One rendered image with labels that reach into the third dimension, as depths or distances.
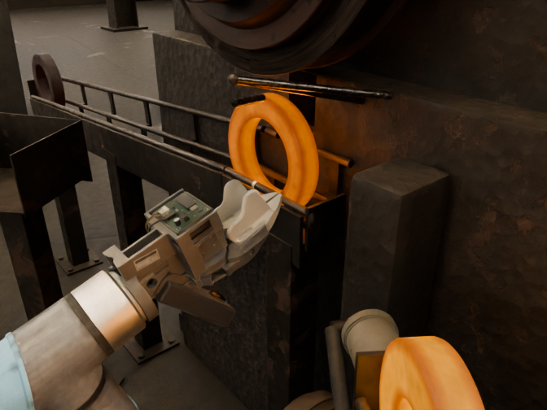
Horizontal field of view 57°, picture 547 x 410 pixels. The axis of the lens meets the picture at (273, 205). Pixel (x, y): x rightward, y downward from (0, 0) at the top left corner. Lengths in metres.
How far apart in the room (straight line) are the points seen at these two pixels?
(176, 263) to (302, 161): 0.24
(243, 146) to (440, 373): 0.54
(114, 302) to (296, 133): 0.33
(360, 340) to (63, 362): 0.28
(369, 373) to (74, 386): 0.28
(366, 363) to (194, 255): 0.20
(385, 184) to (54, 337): 0.37
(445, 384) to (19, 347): 0.37
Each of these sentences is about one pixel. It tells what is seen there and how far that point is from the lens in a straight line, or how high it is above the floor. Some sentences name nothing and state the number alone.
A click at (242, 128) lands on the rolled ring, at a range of 0.80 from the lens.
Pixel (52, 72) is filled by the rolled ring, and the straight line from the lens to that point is 1.67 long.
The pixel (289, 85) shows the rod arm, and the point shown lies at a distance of 0.61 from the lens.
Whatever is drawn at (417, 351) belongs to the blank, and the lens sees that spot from 0.39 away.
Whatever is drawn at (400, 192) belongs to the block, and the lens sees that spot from 0.57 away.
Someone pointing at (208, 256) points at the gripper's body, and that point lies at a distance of 0.56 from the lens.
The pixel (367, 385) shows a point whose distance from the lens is 0.49.
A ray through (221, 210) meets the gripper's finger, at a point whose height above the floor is 0.76.
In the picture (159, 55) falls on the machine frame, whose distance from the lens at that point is 1.15.
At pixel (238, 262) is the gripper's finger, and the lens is 0.56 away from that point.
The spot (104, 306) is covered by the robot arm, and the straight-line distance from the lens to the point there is 0.52.
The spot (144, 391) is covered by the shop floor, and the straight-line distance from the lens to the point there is 1.45.
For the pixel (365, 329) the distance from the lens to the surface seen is 0.53.
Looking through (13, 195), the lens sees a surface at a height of 0.60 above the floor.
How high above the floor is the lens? 1.04
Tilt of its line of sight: 27 degrees down
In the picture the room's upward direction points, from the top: straight up
